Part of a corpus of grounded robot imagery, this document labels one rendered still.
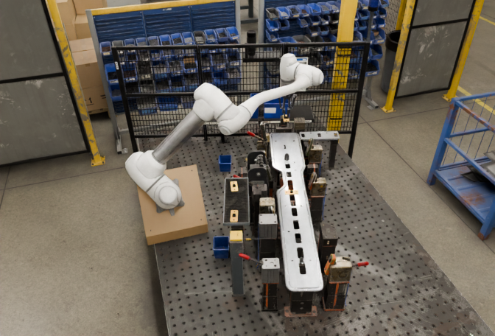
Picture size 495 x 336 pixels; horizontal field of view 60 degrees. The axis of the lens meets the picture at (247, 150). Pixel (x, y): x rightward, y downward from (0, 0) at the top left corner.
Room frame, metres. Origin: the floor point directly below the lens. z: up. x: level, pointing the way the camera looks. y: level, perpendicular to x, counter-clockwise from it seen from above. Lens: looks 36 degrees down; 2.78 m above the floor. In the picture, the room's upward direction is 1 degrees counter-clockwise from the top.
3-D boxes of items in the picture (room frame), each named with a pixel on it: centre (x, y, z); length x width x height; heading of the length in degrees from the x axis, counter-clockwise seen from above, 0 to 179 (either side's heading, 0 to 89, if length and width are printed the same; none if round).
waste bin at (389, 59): (5.15, -2.03, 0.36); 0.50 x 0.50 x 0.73
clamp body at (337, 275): (1.40, -0.46, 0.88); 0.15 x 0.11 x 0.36; 90
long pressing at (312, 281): (1.96, -0.28, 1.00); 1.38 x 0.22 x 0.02; 0
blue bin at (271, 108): (2.88, -0.18, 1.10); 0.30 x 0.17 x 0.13; 88
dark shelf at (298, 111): (2.88, -0.07, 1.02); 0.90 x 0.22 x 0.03; 90
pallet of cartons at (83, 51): (4.99, 2.19, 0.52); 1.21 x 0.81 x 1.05; 20
